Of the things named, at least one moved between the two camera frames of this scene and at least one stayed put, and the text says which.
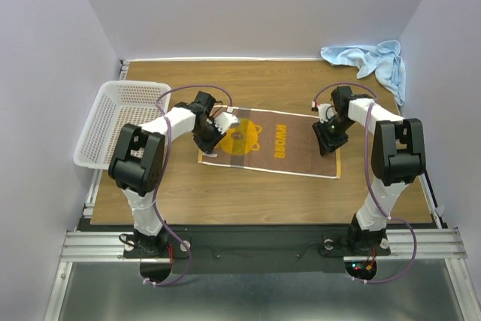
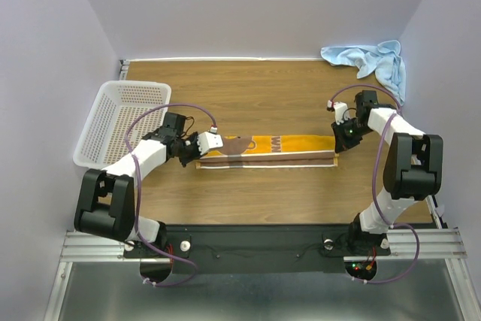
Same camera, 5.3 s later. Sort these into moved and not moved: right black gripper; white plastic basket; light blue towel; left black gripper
Moved: right black gripper; left black gripper
Not moved: white plastic basket; light blue towel
